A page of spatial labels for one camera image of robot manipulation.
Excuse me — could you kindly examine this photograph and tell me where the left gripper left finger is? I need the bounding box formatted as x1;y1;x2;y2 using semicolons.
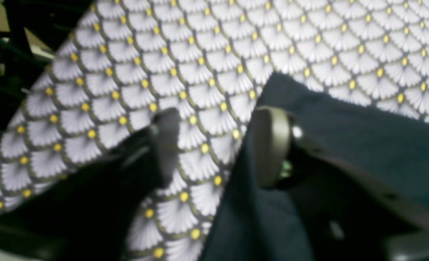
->
0;108;181;261

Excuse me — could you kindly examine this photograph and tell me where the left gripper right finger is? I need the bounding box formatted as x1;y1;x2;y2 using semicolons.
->
252;106;429;261

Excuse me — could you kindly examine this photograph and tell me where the dark grey T-shirt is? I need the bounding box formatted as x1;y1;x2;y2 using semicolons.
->
200;73;429;261

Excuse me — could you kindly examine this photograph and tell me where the fan-patterned table cloth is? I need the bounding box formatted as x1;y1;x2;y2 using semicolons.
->
0;0;429;261

